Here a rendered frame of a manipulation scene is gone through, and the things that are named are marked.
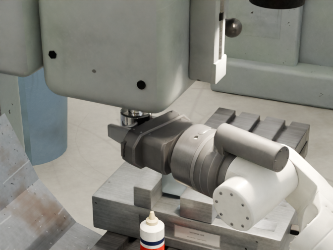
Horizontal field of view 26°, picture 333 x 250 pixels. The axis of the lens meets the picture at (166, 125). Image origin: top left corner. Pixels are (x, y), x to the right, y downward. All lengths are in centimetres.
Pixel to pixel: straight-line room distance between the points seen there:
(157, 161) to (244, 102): 312
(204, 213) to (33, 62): 41
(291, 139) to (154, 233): 57
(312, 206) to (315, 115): 307
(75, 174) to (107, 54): 250
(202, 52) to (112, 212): 45
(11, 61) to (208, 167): 30
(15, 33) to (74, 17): 9
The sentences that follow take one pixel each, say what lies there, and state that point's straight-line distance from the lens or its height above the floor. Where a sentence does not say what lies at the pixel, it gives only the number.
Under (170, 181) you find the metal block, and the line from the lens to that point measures 127.
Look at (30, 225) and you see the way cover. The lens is 139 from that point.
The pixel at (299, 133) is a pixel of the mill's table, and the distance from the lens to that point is 169.
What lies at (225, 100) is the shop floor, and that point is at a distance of 411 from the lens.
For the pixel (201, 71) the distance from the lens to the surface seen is 96.
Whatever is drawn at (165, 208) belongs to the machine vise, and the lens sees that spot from 127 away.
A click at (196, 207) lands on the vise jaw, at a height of 106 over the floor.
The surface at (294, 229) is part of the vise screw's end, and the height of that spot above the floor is 101.
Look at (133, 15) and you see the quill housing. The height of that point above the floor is 145.
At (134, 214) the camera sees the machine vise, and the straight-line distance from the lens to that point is 128.
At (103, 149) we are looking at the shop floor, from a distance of 360.
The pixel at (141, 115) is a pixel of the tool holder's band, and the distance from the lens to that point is 104.
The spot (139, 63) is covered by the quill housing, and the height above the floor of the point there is 139.
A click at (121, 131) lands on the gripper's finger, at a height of 125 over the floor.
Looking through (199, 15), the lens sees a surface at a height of 143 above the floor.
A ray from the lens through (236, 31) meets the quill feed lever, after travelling 108.
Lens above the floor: 173
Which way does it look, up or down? 27 degrees down
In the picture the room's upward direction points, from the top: straight up
